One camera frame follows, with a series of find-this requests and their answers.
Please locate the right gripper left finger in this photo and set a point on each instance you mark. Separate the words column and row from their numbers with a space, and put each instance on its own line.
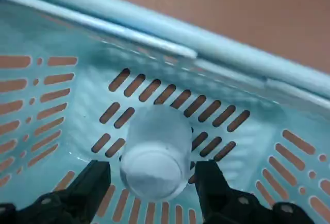
column 64, row 206

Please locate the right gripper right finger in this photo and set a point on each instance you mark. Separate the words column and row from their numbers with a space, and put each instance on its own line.
column 232, row 208

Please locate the light blue plastic cup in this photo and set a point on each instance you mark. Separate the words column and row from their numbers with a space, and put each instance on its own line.
column 154, row 162

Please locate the blue plastic slotted basket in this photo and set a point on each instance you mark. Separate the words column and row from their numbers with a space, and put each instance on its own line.
column 90, row 79

